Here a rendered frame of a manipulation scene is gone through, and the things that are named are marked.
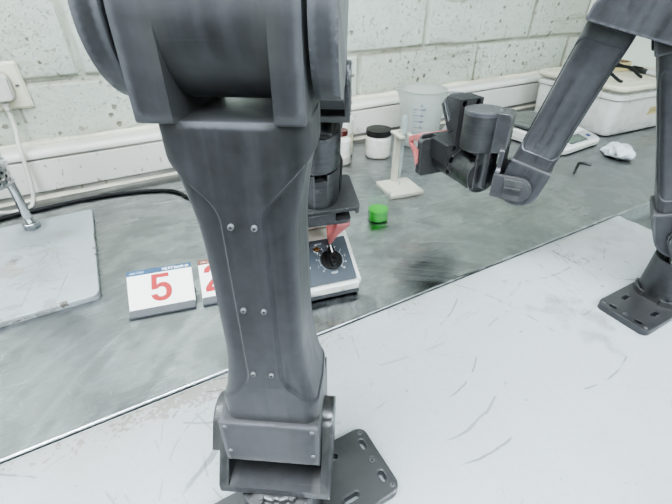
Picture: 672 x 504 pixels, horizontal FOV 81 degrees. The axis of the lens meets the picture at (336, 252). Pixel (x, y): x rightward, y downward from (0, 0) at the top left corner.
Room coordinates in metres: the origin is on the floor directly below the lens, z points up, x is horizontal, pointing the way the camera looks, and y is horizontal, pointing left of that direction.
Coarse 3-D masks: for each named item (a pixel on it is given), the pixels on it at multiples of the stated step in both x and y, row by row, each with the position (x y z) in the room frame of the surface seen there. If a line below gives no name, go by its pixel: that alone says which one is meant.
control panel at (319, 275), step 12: (324, 240) 0.50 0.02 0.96; (336, 240) 0.51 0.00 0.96; (312, 252) 0.48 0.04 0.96; (348, 252) 0.49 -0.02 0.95; (312, 264) 0.47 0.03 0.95; (348, 264) 0.47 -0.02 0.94; (312, 276) 0.45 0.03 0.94; (324, 276) 0.45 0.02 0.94; (336, 276) 0.45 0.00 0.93; (348, 276) 0.46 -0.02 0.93
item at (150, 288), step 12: (132, 276) 0.45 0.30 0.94; (144, 276) 0.45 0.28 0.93; (156, 276) 0.46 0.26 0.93; (168, 276) 0.46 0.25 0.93; (180, 276) 0.46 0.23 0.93; (132, 288) 0.44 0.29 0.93; (144, 288) 0.44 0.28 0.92; (156, 288) 0.44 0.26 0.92; (168, 288) 0.44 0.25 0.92; (180, 288) 0.45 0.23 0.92; (132, 300) 0.42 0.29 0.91; (144, 300) 0.43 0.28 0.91; (156, 300) 0.43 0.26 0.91
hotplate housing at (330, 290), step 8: (312, 232) 0.52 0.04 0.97; (320, 232) 0.52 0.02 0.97; (344, 232) 0.53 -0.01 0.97; (312, 240) 0.50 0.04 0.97; (352, 256) 0.49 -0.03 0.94; (352, 280) 0.45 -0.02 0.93; (360, 280) 0.46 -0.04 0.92; (312, 288) 0.44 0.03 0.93; (320, 288) 0.44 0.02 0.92; (328, 288) 0.44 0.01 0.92; (336, 288) 0.44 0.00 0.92; (344, 288) 0.45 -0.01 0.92; (352, 288) 0.45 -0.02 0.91; (312, 296) 0.43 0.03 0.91; (320, 296) 0.44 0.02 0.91; (328, 296) 0.44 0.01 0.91
